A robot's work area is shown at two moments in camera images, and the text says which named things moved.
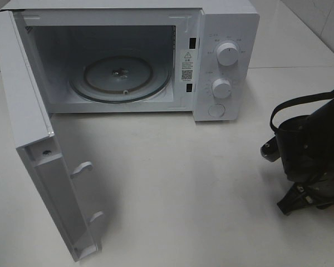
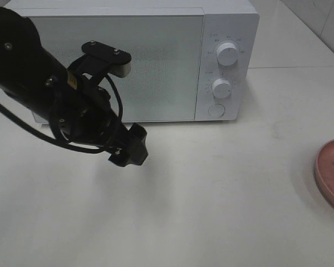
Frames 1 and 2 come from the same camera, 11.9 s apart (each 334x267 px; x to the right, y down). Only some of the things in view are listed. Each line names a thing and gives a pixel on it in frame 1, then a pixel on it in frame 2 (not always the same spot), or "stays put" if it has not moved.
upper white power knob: [227, 54] stays put
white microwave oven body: [201, 57] stays put
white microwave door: [34, 138] → [166, 55]
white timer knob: [221, 88] stays put
